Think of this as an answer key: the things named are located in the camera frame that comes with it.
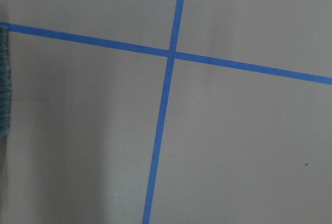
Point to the white hand brush black bristles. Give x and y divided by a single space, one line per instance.
5 83

